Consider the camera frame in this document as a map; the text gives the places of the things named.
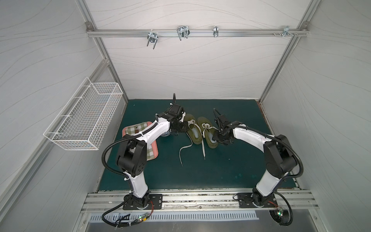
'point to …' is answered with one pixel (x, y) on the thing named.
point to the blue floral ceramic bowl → (166, 134)
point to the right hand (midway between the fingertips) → (215, 138)
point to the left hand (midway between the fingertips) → (187, 129)
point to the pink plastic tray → (154, 143)
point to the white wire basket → (84, 122)
